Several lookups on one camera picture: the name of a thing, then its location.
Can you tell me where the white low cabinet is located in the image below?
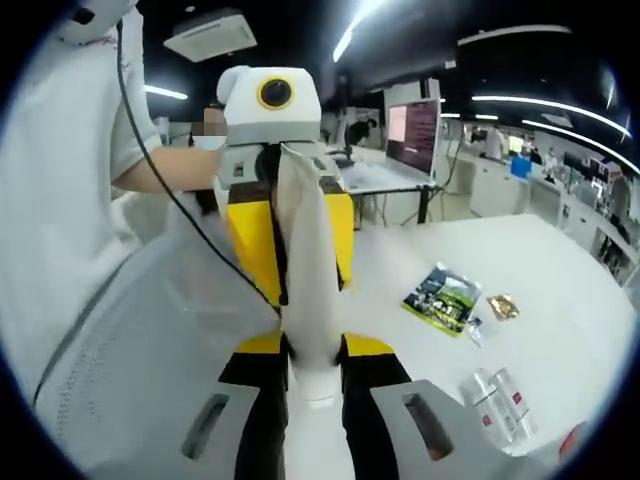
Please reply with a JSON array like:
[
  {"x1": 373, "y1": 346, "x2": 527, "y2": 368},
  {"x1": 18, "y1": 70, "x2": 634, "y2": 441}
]
[{"x1": 469, "y1": 154, "x2": 561, "y2": 221}]

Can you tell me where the computer monitor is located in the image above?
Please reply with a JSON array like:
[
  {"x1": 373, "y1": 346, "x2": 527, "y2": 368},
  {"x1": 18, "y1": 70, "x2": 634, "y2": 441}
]
[{"x1": 384, "y1": 99, "x2": 444, "y2": 179}]

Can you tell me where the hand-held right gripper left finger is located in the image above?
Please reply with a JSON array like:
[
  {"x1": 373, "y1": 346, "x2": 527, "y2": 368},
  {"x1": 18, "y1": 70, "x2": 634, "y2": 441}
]
[{"x1": 163, "y1": 328, "x2": 292, "y2": 480}]

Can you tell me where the black device cable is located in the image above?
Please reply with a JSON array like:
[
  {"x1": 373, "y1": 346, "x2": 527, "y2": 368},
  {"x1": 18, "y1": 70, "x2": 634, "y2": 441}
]
[{"x1": 115, "y1": 18, "x2": 281, "y2": 315}]

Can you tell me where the long ceiling light strip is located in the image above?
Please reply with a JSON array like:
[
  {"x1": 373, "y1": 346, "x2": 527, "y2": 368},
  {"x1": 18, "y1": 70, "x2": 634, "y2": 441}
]
[
  {"x1": 522, "y1": 118, "x2": 640, "y2": 175},
  {"x1": 332, "y1": 0, "x2": 382, "y2": 64},
  {"x1": 471, "y1": 93, "x2": 632, "y2": 140}
]

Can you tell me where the frosted skincare bottle red label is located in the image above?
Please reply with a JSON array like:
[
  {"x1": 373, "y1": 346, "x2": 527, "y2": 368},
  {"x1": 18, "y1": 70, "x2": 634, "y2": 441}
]
[
  {"x1": 459, "y1": 368, "x2": 524, "y2": 456},
  {"x1": 487, "y1": 366, "x2": 542, "y2": 444}
]

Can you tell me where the white skincare bottle red collar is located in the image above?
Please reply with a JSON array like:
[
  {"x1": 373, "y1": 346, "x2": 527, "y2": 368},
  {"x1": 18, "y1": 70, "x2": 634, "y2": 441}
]
[{"x1": 558, "y1": 420, "x2": 592, "y2": 460}]

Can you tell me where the white worn device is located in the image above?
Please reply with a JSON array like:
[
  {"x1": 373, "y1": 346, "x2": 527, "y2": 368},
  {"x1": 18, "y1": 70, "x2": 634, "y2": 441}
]
[{"x1": 58, "y1": 0, "x2": 142, "y2": 49}]

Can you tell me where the green black skincare packet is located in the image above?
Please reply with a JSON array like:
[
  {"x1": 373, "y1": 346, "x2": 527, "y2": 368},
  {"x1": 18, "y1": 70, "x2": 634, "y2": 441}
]
[{"x1": 401, "y1": 262, "x2": 484, "y2": 339}]

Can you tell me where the ceiling air conditioner unit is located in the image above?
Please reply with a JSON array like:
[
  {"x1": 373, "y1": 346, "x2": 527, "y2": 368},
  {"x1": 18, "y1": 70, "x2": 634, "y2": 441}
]
[{"x1": 163, "y1": 12, "x2": 259, "y2": 64}]

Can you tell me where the white skincare tube red stripe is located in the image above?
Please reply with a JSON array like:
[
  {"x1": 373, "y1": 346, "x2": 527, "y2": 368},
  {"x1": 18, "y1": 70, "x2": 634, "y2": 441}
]
[{"x1": 276, "y1": 142, "x2": 347, "y2": 405}]

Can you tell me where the white standing desk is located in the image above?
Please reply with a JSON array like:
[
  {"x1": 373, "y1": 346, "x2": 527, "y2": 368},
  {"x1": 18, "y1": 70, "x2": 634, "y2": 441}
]
[{"x1": 324, "y1": 149, "x2": 442, "y2": 226}]

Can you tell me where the gold foil skincare sachet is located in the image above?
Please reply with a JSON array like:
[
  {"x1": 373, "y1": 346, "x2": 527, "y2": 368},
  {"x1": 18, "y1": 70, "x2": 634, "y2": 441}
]
[{"x1": 485, "y1": 293, "x2": 521, "y2": 321}]

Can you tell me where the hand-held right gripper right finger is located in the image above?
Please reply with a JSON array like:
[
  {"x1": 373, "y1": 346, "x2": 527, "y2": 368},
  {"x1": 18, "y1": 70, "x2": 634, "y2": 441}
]
[{"x1": 338, "y1": 332, "x2": 505, "y2": 480}]

